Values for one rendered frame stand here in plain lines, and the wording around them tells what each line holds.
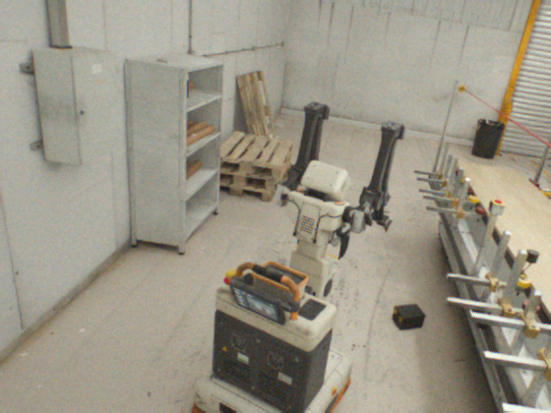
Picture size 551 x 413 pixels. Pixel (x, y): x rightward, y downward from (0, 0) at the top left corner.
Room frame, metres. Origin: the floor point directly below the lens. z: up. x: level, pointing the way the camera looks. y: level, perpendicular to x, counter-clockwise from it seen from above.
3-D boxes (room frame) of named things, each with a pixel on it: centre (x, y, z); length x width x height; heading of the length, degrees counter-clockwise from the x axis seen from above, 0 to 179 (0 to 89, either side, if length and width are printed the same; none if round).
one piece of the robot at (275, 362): (1.72, 0.26, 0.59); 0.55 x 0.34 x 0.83; 69
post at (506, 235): (2.14, -0.85, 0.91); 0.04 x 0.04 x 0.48; 1
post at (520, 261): (1.90, -0.86, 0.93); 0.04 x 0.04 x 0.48; 1
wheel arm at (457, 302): (1.85, -0.77, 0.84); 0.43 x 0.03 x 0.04; 91
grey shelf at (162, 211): (3.61, 1.58, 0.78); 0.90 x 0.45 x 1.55; 1
